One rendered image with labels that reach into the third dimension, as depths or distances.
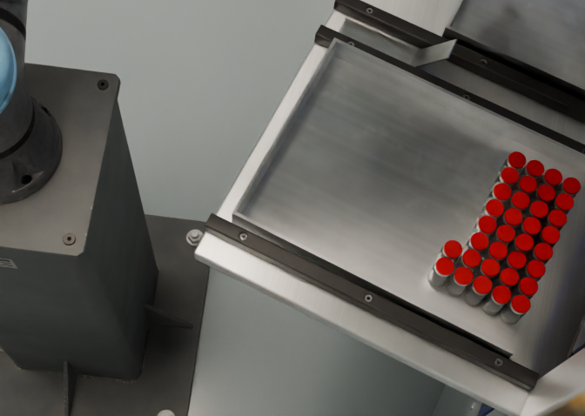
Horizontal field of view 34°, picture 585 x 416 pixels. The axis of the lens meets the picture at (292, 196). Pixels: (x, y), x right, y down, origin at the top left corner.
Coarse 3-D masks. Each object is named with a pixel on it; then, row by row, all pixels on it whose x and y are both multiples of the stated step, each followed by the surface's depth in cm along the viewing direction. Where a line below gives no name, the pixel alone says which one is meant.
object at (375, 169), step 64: (320, 64) 113; (384, 64) 113; (320, 128) 113; (384, 128) 114; (448, 128) 114; (512, 128) 112; (256, 192) 109; (320, 192) 110; (384, 192) 110; (448, 192) 111; (320, 256) 103; (384, 256) 107; (448, 320) 101
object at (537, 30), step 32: (480, 0) 121; (512, 0) 122; (544, 0) 122; (576, 0) 122; (448, 32) 116; (480, 32) 120; (512, 32) 120; (544, 32) 120; (576, 32) 120; (512, 64) 116; (544, 64) 118; (576, 64) 119; (576, 96) 115
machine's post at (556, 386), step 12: (576, 360) 88; (552, 372) 96; (564, 372) 91; (576, 372) 86; (540, 384) 99; (552, 384) 94; (564, 384) 89; (576, 384) 84; (528, 396) 102; (540, 396) 96; (552, 396) 91; (564, 396) 86; (576, 396) 84; (528, 408) 99; (540, 408) 94; (552, 408) 90; (564, 408) 88; (576, 408) 86
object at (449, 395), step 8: (448, 392) 171; (456, 392) 161; (440, 400) 177; (448, 400) 166; (456, 400) 156; (464, 400) 147; (472, 400) 139; (440, 408) 171; (448, 408) 161; (456, 408) 152; (464, 408) 143; (472, 408) 135; (480, 408) 129
